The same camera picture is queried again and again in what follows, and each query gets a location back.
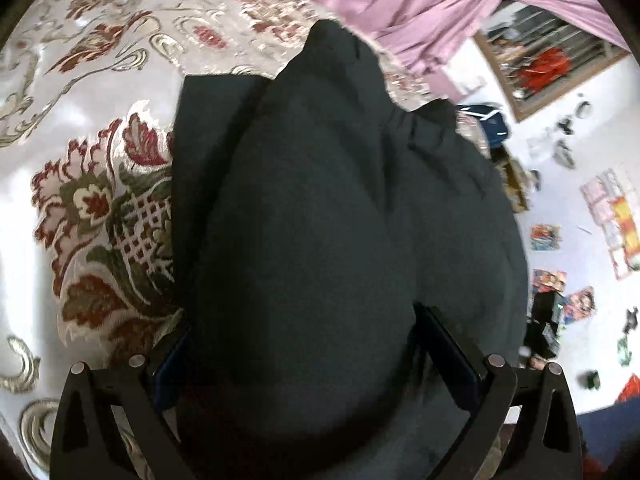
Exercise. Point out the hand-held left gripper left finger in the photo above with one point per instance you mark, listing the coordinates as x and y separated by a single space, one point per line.
167 375

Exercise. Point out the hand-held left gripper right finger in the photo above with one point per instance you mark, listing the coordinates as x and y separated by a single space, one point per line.
450 355

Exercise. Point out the black puffer jacket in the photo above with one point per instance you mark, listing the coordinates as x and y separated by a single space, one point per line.
325 210

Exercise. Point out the small picture sticker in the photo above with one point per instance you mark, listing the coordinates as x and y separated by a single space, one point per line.
550 281
580 306
545 237

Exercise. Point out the dark blue cloth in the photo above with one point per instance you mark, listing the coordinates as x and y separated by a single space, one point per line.
607 435

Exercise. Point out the blue bag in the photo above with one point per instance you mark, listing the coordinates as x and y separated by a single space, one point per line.
492 125

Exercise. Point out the floral bedspread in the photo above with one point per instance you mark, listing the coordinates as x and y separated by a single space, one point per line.
75 110

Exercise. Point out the red hanging cloth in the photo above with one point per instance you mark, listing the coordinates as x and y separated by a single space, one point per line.
542 67

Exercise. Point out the wooden framed window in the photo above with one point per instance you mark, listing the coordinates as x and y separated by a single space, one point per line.
590 40

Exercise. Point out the pink curtain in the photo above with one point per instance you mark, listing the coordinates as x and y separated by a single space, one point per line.
410 5

